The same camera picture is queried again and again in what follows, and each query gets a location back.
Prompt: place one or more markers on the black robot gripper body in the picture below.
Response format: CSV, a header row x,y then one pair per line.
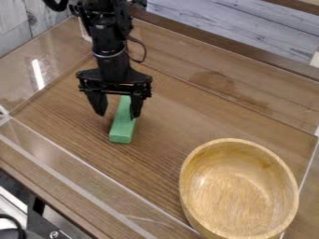
x,y
115,78

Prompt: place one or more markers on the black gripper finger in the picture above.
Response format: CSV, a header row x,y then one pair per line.
x,y
98,100
137,104

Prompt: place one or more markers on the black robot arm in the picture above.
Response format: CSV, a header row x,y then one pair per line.
x,y
109,24

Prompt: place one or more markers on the green rectangular block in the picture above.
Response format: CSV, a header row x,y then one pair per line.
x,y
123,124

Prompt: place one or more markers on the brown wooden bowl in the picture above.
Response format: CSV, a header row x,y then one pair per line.
x,y
238,191

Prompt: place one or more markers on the clear acrylic tray enclosure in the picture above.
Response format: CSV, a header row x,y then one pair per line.
x,y
215,91

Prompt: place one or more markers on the black metal table frame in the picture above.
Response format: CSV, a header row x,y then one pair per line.
x,y
38,224

